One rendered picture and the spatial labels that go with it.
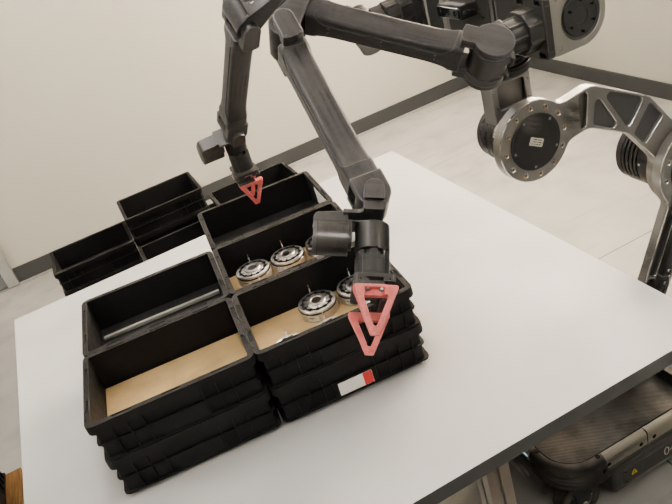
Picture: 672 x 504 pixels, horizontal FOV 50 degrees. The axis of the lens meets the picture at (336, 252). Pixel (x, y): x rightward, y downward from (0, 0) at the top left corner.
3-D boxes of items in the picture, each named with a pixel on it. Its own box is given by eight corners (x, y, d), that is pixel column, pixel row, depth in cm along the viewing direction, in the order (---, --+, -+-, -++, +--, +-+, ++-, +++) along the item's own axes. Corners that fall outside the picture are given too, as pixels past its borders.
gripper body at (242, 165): (238, 184, 192) (229, 159, 188) (231, 172, 201) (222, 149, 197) (261, 175, 193) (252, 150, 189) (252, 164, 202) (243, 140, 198)
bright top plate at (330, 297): (328, 286, 191) (327, 284, 191) (341, 303, 183) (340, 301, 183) (293, 301, 190) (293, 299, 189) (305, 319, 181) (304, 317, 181)
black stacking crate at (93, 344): (224, 282, 218) (211, 251, 212) (244, 331, 193) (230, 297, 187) (99, 334, 212) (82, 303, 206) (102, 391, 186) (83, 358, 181)
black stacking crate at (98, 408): (244, 331, 192) (230, 297, 187) (270, 395, 167) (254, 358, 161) (102, 392, 186) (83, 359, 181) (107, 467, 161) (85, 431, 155)
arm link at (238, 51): (265, 24, 150) (243, -12, 153) (241, 30, 147) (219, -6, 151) (250, 144, 187) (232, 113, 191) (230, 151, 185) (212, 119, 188)
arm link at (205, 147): (245, 133, 183) (231, 108, 185) (204, 150, 180) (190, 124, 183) (248, 157, 193) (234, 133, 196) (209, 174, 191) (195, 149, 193)
